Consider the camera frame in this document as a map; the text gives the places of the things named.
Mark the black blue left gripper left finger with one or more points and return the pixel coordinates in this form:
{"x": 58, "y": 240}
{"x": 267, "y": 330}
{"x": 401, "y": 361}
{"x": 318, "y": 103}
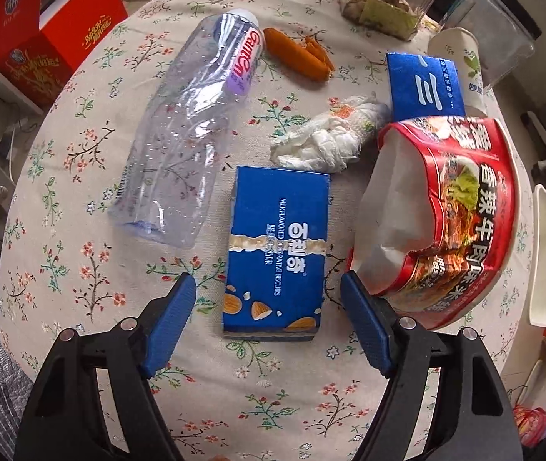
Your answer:
{"x": 63, "y": 419}

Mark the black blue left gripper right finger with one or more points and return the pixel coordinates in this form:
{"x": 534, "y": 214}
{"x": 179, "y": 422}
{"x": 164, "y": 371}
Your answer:
{"x": 472, "y": 419}

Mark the clear plastic water bottle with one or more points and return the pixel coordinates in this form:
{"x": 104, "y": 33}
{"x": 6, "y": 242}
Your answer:
{"x": 168, "y": 179}

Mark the white paper cup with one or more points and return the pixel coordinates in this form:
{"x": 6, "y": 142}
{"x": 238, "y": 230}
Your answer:
{"x": 460, "y": 46}

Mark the orange peel piece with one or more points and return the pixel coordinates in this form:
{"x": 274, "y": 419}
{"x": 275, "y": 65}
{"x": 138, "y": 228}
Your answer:
{"x": 308, "y": 59}

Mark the red instant noodle cup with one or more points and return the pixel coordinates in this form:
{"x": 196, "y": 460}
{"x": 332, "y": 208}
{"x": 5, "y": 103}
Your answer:
{"x": 435, "y": 223}

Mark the blue biscuit box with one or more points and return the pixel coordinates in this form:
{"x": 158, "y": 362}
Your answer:
{"x": 276, "y": 254}

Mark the crumpled white tissue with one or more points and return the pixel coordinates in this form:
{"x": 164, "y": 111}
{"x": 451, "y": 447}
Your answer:
{"x": 330, "y": 141}

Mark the small blue carton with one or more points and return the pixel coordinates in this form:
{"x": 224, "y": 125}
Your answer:
{"x": 423, "y": 86}

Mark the red gift box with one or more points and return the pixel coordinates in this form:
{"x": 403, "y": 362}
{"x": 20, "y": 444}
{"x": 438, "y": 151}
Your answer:
{"x": 43, "y": 42}

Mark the clear jar with nuts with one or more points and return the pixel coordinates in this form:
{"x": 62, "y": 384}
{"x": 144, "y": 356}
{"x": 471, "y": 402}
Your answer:
{"x": 505, "y": 31}

